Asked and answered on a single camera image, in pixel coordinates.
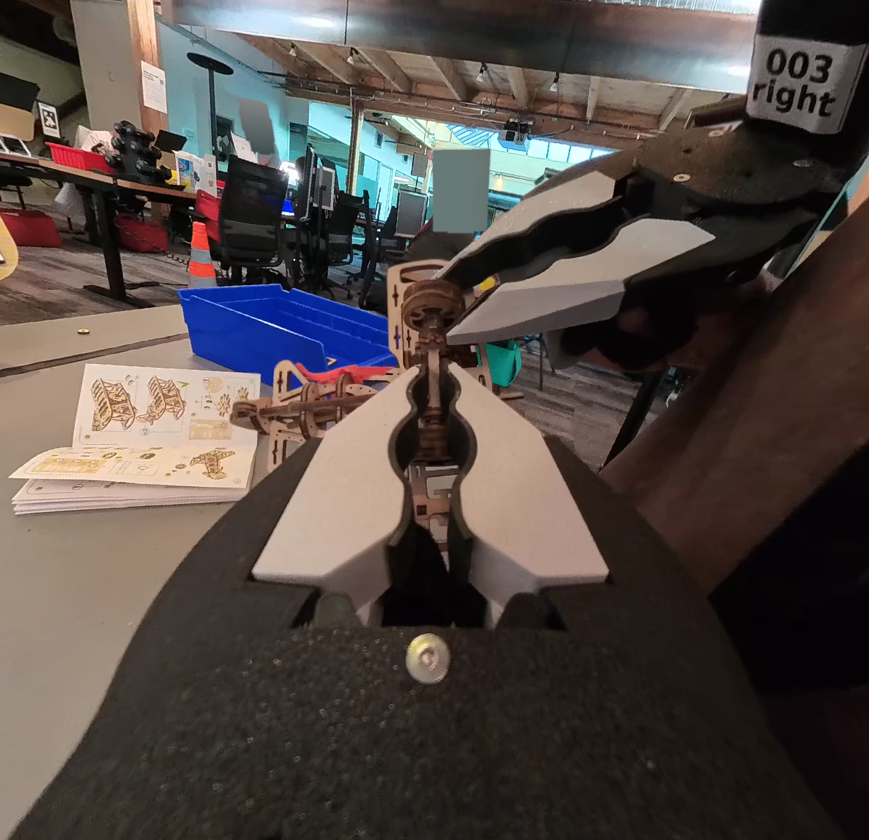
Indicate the red plastic bin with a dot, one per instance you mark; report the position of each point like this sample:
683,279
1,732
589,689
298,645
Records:
78,157

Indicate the blue plastic bin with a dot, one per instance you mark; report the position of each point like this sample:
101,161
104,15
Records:
271,324

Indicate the orange traffic cone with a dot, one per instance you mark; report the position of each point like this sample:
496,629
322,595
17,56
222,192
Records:
201,259

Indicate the wooden clipboard board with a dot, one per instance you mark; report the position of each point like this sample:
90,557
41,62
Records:
7,249

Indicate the teal bag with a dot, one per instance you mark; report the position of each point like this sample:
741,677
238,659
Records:
506,364

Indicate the person's brown shirt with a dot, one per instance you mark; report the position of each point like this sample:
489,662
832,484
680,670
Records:
747,412

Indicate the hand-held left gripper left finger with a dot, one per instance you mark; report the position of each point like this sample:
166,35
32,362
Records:
326,514

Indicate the black round-top floor pole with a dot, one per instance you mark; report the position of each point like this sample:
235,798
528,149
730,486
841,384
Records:
210,62

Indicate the metal ventilation duct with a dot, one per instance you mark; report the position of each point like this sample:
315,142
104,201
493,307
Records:
475,18

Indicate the black knobbed equipment rack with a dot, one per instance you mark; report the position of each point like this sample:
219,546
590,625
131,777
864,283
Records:
136,150

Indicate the grey desk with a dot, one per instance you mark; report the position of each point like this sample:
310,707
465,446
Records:
102,595

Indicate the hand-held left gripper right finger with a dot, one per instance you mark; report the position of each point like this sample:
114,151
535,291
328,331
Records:
536,514

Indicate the white instruction booklet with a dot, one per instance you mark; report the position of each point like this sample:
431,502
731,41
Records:
163,412

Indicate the wooden airplane model assembly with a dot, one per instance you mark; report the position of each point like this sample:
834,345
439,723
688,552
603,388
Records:
424,310

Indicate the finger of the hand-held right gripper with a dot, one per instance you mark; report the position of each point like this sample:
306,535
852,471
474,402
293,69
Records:
557,201
557,303

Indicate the person's right hand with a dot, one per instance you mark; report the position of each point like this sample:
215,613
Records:
638,325

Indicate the black mesh office chair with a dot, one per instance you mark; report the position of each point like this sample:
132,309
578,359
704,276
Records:
252,215

